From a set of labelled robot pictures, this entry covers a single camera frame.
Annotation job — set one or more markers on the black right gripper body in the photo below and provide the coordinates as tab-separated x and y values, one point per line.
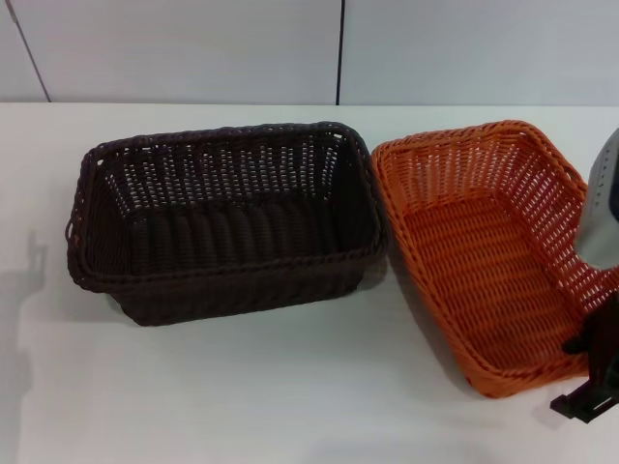
605	348

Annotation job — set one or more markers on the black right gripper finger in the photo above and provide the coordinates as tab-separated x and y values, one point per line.
579	345
592	403

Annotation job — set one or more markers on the orange woven basket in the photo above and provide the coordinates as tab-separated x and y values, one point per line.
483	266

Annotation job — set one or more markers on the dark brown woven basket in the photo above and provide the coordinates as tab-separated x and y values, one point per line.
227	232

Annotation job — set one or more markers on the black vertical wall strip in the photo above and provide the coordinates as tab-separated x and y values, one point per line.
339	48

